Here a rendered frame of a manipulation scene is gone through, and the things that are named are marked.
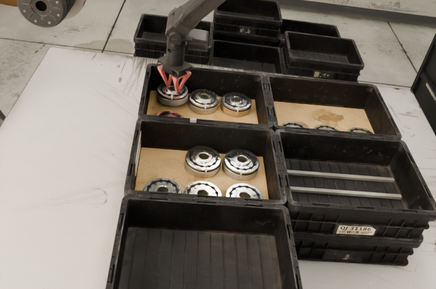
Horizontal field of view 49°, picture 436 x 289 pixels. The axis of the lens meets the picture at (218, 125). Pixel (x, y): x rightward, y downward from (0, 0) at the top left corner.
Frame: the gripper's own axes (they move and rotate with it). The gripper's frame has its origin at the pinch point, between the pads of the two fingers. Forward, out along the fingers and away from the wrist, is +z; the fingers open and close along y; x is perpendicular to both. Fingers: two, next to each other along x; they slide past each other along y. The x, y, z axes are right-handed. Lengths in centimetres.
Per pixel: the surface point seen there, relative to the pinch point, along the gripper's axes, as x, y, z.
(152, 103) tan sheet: 5.6, 3.4, 6.3
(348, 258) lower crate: -1, -73, 19
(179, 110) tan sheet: 0.9, -4.5, 6.5
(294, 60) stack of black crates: -100, 16, 28
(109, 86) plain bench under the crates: -0.2, 36.2, 17.9
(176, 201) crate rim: 36, -40, -1
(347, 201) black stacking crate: -9, -64, 9
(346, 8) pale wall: -302, 93, 71
